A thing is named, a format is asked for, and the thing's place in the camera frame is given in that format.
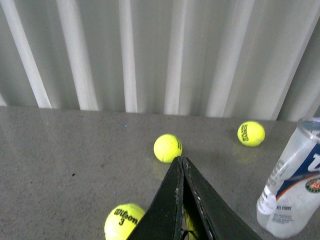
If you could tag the Wilson 3 tennis ball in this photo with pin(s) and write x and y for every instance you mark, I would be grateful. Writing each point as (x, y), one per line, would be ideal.
(122, 220)

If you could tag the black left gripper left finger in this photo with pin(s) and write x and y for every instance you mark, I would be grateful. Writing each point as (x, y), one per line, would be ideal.
(163, 219)

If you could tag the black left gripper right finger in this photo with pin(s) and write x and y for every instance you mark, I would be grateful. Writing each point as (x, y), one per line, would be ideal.
(207, 216)

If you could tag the white pleated curtain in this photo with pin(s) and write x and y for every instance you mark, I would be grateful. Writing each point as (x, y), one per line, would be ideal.
(249, 59)

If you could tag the Head Team tennis ball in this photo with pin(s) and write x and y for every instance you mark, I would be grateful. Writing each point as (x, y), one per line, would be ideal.
(167, 147)

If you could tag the tennis ball far back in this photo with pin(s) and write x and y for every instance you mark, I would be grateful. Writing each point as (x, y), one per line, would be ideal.
(251, 133)

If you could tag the clear Wilson tennis ball can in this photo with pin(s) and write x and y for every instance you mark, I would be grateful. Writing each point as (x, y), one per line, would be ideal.
(292, 192)

